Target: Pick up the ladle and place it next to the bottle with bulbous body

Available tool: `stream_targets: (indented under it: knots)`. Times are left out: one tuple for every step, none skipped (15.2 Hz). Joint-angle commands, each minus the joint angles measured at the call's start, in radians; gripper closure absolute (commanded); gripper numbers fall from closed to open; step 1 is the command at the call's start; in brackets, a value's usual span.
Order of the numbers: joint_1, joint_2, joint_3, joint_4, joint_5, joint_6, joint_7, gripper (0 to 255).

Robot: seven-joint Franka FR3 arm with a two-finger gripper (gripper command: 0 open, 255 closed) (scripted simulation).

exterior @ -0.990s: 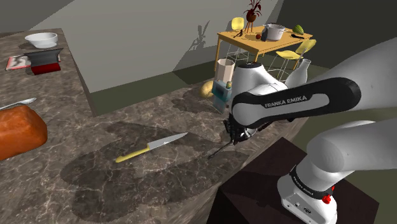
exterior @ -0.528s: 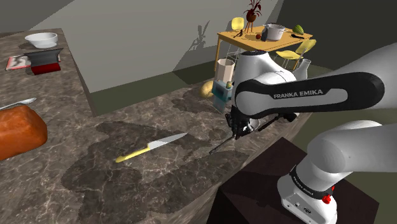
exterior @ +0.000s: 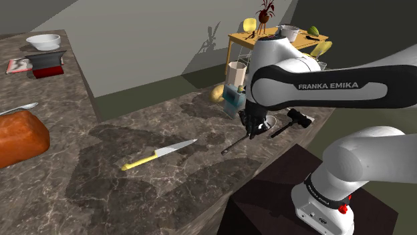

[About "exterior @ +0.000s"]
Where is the black mallet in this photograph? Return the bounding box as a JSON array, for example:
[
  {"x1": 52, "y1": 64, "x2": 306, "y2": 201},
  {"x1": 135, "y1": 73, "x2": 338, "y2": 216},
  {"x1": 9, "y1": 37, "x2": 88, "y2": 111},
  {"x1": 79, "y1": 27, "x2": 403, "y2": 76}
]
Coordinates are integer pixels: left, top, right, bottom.
[{"x1": 271, "y1": 108, "x2": 313, "y2": 139}]

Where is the red and white book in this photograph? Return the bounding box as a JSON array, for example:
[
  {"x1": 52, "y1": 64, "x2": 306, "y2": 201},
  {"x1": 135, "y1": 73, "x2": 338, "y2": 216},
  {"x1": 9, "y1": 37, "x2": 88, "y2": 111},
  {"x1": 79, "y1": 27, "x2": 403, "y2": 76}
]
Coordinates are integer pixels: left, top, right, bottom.
[{"x1": 5, "y1": 57, "x2": 34, "y2": 75}]

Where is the teal box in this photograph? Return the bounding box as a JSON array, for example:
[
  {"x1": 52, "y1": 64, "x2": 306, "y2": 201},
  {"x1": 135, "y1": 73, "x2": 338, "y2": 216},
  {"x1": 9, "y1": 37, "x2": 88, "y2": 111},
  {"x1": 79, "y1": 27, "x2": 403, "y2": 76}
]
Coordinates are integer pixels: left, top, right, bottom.
[{"x1": 223, "y1": 83, "x2": 247, "y2": 120}]

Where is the beige tall cup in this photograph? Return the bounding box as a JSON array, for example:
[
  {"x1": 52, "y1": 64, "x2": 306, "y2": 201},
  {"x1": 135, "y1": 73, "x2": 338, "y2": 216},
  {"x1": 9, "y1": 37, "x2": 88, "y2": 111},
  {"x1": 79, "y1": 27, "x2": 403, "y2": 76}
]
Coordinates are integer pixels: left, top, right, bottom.
[{"x1": 226, "y1": 61, "x2": 248, "y2": 87}]

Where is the yellow handled kitchen knife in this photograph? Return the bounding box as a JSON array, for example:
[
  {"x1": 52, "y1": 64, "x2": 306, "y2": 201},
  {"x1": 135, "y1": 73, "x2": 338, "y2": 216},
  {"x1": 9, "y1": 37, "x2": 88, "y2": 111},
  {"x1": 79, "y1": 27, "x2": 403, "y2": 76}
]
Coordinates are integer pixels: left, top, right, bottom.
[{"x1": 121, "y1": 138, "x2": 198, "y2": 172}]

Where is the silver spoon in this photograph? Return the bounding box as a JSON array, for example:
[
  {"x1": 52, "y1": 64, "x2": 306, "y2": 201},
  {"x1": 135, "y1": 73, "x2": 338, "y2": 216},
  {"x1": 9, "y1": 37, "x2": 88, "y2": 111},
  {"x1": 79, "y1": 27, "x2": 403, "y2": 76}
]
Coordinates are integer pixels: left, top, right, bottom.
[{"x1": 0, "y1": 101, "x2": 39, "y2": 116}]

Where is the small white round dish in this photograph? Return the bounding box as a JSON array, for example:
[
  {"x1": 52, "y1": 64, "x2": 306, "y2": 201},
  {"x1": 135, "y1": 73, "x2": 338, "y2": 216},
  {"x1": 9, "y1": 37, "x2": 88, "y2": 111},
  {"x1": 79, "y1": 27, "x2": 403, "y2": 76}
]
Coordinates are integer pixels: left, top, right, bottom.
[{"x1": 262, "y1": 115, "x2": 277, "y2": 132}]

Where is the yellow potato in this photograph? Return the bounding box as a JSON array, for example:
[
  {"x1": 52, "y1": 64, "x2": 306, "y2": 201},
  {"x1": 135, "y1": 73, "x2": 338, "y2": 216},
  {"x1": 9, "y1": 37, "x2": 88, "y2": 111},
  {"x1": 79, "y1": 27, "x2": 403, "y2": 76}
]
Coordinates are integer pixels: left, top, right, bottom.
[{"x1": 208, "y1": 83, "x2": 226, "y2": 104}]

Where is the black long thin tool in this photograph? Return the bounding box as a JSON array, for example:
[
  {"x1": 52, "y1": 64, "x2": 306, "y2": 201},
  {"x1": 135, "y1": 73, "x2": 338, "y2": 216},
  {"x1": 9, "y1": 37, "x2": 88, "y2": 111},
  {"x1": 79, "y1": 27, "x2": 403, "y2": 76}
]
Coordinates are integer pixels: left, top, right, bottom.
[{"x1": 221, "y1": 134, "x2": 251, "y2": 156}]

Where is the orange bread loaf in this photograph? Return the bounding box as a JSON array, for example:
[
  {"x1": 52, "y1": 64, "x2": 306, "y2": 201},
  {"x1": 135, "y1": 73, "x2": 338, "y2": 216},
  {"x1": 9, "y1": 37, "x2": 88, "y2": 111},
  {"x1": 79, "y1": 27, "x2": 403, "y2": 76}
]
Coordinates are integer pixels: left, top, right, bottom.
[{"x1": 0, "y1": 109, "x2": 51, "y2": 170}]

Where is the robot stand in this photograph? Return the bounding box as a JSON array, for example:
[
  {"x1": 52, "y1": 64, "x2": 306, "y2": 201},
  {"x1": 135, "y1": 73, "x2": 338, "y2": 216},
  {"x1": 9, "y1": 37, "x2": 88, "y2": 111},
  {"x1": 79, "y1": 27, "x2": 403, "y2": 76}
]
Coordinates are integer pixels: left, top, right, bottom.
[{"x1": 217, "y1": 144, "x2": 399, "y2": 235}]

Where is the black and red box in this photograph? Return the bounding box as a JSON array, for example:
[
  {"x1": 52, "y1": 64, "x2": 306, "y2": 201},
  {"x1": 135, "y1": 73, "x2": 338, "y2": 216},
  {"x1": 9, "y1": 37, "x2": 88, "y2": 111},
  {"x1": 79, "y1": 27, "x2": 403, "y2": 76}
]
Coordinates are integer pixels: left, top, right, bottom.
[{"x1": 25, "y1": 50, "x2": 67, "y2": 79}]

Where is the yellow wooden table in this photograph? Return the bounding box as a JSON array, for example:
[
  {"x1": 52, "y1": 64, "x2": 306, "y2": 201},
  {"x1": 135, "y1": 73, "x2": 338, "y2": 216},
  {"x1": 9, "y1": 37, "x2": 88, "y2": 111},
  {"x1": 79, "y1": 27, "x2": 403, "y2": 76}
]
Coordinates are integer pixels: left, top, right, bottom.
[{"x1": 225, "y1": 0, "x2": 330, "y2": 75}]

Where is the white bowl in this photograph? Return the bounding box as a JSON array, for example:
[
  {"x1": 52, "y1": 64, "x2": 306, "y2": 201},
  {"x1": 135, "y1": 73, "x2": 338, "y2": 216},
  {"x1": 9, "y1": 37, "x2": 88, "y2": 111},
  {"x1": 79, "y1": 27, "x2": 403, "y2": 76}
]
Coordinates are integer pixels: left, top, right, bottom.
[{"x1": 25, "y1": 33, "x2": 61, "y2": 51}]

